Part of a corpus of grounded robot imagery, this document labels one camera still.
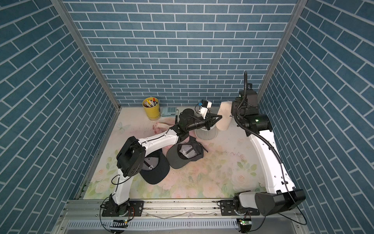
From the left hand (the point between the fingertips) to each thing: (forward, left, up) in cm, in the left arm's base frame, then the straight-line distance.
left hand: (224, 119), depth 75 cm
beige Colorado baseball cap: (+1, 0, +5) cm, 5 cm away
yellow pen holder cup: (+24, +45, -17) cm, 54 cm away
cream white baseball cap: (+9, +9, -26) cm, 29 cm away
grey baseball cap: (-5, +23, -29) cm, 37 cm away
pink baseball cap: (+13, +40, -25) cm, 49 cm away
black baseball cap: (-15, +38, -26) cm, 49 cm away
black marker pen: (+26, +29, -27) cm, 47 cm away
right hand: (+3, -9, +8) cm, 13 cm away
